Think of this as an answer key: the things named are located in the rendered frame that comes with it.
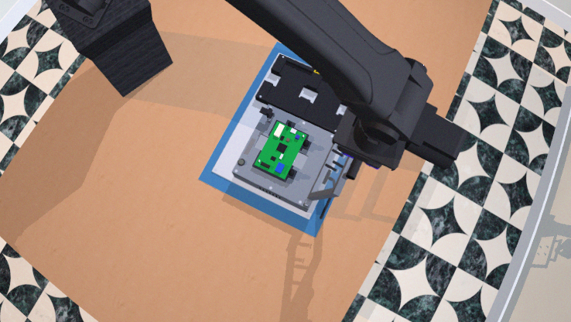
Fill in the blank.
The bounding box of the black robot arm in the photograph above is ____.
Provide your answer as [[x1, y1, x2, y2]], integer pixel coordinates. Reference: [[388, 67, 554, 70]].
[[55, 0, 468, 170]]

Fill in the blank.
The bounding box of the green circuit board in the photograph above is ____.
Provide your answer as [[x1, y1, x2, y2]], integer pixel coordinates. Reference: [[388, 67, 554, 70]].
[[255, 122, 307, 179]]

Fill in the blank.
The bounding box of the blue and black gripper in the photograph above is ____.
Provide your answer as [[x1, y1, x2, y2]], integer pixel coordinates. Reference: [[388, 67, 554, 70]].
[[332, 109, 406, 171]]

